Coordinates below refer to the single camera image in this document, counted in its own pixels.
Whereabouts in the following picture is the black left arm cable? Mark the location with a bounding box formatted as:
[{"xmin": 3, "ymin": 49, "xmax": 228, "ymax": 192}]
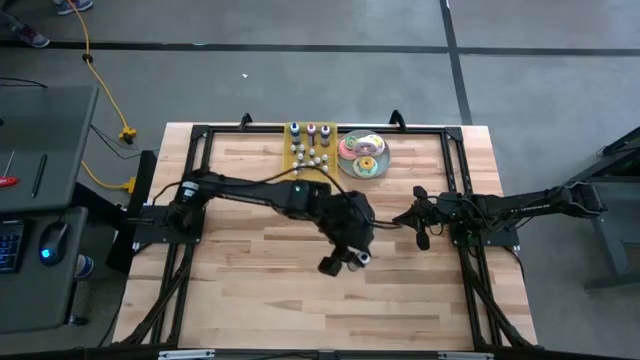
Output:
[{"xmin": 149, "ymin": 166, "xmax": 404, "ymax": 230}]

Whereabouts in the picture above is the yellow extension cord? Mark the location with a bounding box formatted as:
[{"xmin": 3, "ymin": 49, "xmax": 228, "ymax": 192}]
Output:
[
  {"xmin": 79, "ymin": 160, "xmax": 139, "ymax": 195},
  {"xmin": 66, "ymin": 0, "xmax": 139, "ymax": 146}
]

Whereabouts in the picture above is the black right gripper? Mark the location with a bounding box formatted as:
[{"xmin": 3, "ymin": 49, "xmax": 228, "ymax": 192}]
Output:
[{"xmin": 393, "ymin": 185, "xmax": 459, "ymax": 252}]

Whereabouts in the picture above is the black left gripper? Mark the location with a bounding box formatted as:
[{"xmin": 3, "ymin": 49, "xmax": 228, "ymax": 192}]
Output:
[{"xmin": 318, "ymin": 192, "xmax": 376, "ymax": 278}]

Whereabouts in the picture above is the red-handled screwdriver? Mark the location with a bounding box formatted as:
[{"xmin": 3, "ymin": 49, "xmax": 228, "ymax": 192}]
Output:
[{"xmin": 0, "ymin": 149, "xmax": 20, "ymax": 189}]

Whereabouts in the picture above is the pink frosted donut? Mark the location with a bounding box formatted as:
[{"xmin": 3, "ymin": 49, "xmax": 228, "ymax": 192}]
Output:
[{"xmin": 338, "ymin": 138, "xmax": 359, "ymax": 160}]

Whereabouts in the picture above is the gray keyboard tray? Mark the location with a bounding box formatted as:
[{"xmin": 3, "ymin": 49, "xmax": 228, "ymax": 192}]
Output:
[{"xmin": 0, "ymin": 205, "xmax": 90, "ymax": 335}]

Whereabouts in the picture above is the black computer keyboard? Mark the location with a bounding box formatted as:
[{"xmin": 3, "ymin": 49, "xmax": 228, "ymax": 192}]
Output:
[{"xmin": 0, "ymin": 218, "xmax": 26, "ymax": 275}]

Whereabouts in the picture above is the gray round plate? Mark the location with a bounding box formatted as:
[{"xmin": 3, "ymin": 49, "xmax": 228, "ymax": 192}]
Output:
[{"xmin": 336, "ymin": 129, "xmax": 392, "ymax": 180}]

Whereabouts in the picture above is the white striped frosted donut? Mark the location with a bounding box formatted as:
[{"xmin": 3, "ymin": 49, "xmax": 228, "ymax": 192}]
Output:
[{"xmin": 353, "ymin": 133, "xmax": 386, "ymax": 157}]

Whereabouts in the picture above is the yellow translucent plastic bin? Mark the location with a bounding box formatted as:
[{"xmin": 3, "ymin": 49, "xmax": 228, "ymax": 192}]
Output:
[{"xmin": 282, "ymin": 121, "xmax": 341, "ymax": 189}]

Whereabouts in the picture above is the large black food coloring bottle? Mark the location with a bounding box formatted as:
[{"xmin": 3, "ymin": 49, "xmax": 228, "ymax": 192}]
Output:
[{"xmin": 345, "ymin": 250, "xmax": 372, "ymax": 274}]

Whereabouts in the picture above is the dark side workstation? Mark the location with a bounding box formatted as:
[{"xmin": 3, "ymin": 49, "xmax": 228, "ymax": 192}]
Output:
[{"xmin": 564, "ymin": 124, "xmax": 640, "ymax": 294}]

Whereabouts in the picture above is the black pen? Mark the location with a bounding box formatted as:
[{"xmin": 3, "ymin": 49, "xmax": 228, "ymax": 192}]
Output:
[{"xmin": 30, "ymin": 152, "xmax": 49, "ymax": 199}]

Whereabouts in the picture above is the silver metal bracket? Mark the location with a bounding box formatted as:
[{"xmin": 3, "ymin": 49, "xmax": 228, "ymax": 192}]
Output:
[
  {"xmin": 437, "ymin": 351, "xmax": 495, "ymax": 360},
  {"xmin": 157, "ymin": 348, "xmax": 217, "ymax": 360}
]

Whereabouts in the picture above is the person's shoe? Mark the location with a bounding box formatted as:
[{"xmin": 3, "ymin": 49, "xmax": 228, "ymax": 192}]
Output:
[
  {"xmin": 12, "ymin": 22, "xmax": 51, "ymax": 50},
  {"xmin": 52, "ymin": 0, "xmax": 95, "ymax": 16}
]

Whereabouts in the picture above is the gray side desk top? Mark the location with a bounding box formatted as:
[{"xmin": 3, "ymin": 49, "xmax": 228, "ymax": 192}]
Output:
[{"xmin": 0, "ymin": 84, "xmax": 100, "ymax": 215}]

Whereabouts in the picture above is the black metal table frame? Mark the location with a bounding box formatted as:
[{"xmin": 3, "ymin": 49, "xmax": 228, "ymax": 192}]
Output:
[{"xmin": 110, "ymin": 112, "xmax": 540, "ymax": 351}]

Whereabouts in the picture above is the green frosted donut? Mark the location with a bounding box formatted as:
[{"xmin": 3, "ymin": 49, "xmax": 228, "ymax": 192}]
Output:
[{"xmin": 351, "ymin": 155, "xmax": 379, "ymax": 179}]

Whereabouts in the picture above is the black computer mouse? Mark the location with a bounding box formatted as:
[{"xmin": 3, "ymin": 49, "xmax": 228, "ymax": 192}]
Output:
[{"xmin": 38, "ymin": 221, "xmax": 70, "ymax": 268}]

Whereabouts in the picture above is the black side panel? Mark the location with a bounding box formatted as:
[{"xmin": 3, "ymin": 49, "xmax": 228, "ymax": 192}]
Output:
[{"xmin": 105, "ymin": 148, "xmax": 160, "ymax": 275}]

